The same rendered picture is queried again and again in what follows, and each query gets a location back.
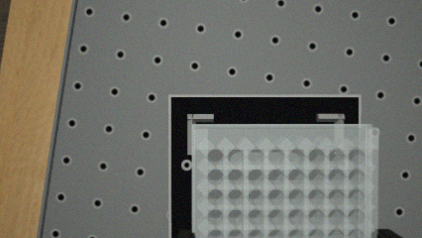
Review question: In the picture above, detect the grey perforated base plate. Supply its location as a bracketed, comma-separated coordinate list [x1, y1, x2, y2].
[37, 0, 422, 238]

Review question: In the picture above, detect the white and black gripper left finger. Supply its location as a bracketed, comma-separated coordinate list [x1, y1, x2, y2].
[177, 230, 195, 238]

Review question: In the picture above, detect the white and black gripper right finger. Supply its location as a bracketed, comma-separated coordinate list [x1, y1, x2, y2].
[377, 229, 402, 238]

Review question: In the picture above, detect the clear well plate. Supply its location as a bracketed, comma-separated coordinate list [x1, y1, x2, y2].
[191, 124, 378, 238]

